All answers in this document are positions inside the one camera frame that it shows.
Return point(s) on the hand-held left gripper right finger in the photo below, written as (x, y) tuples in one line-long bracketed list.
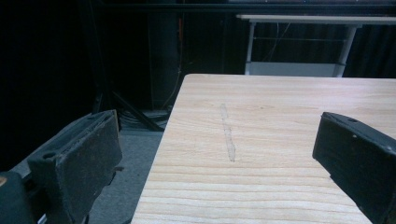
[(358, 161)]

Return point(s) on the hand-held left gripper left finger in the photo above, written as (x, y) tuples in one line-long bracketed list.
[(77, 168)]

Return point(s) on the dark curtain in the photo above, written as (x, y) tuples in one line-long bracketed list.
[(370, 49)]

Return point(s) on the white metal frame table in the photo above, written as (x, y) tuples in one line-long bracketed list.
[(299, 69)]

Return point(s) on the black metal stand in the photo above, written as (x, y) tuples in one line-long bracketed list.
[(130, 109)]

